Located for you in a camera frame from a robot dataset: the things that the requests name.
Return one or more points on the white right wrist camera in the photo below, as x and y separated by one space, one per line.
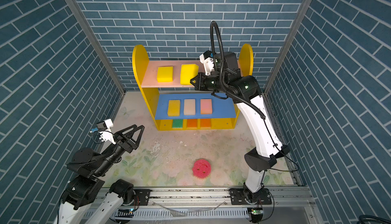
208 62

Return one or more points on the green sponge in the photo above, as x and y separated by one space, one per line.
177 123

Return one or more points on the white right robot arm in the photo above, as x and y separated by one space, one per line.
268 147

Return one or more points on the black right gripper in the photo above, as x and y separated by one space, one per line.
201 85

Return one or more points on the pink round scrubber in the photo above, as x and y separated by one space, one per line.
201 168

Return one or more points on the pink rectangular sponge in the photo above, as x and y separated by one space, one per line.
206 107

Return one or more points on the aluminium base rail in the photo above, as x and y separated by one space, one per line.
198 197

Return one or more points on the orange sponge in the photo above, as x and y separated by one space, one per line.
192 124

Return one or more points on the aluminium left corner post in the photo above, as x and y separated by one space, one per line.
86 28

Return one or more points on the yellow pink blue wooden shelf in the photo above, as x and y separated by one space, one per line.
178 94

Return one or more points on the beige sponge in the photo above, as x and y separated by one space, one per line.
189 107

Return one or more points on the small yellow sponge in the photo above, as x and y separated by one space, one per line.
188 72
165 74

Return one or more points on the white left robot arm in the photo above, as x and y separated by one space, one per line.
90 166

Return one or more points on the aluminium right corner post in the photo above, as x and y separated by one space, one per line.
287 44

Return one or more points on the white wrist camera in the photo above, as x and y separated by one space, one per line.
103 130
208 62

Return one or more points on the white perforated cable tray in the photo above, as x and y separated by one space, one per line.
151 214

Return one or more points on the aluminium corner post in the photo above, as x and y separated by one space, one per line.
287 44
86 28

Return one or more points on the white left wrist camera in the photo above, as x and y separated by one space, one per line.
103 130

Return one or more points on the textured yellow sponge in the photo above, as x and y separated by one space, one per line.
174 108

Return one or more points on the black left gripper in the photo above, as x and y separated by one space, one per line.
128 146

